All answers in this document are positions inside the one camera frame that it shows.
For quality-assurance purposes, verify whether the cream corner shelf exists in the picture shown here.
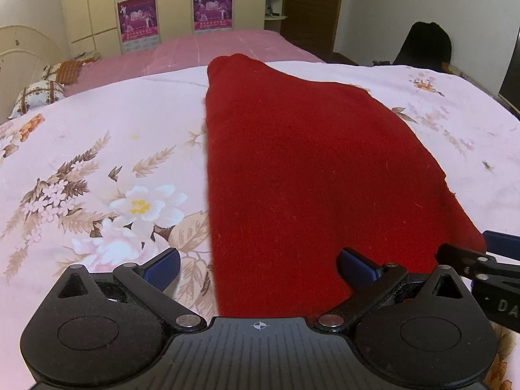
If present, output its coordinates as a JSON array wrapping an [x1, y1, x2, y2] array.
[[264, 0, 290, 33]]

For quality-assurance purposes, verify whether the cream wardrobe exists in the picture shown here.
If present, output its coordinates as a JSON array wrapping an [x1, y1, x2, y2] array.
[[59, 0, 269, 58]]

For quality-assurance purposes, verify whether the red knit sweater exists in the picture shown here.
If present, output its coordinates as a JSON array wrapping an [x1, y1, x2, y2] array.
[[203, 54, 488, 318]]

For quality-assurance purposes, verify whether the black chair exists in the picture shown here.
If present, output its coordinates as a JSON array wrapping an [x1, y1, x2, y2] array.
[[396, 20, 453, 68]]

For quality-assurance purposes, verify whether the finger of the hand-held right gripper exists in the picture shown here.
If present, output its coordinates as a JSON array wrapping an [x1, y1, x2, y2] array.
[[436, 244, 520, 281], [483, 231, 520, 261]]

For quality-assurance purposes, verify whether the brown wooden door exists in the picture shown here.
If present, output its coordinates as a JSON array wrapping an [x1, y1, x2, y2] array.
[[280, 0, 347, 54]]

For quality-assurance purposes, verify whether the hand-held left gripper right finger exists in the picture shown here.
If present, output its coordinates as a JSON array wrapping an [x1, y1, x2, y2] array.
[[315, 247, 468, 333]]

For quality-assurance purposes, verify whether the floral white quilt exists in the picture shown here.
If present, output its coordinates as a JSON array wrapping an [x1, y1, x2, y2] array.
[[0, 59, 520, 390]]

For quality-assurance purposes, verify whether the purple wall poster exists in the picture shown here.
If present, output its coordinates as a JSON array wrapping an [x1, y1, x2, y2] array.
[[117, 0, 160, 44], [192, 0, 235, 32]]

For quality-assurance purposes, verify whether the orange checked cushion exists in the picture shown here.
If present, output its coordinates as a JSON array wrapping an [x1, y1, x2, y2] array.
[[55, 60, 85, 85]]

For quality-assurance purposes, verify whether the large patterned white pillow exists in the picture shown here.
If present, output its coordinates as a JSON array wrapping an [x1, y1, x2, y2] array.
[[8, 80, 66, 119]]

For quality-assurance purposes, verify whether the cream wooden headboard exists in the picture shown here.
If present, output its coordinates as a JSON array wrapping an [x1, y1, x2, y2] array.
[[0, 24, 63, 124]]

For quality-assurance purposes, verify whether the small patterned white pillow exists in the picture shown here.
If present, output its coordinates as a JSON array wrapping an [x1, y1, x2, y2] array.
[[41, 63, 63, 83]]

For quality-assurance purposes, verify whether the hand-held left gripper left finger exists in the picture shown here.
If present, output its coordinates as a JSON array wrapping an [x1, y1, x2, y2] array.
[[57, 247, 207, 333]]

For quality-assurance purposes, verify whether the pink bed sheet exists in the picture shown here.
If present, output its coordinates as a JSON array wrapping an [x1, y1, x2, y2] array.
[[63, 28, 326, 98]]

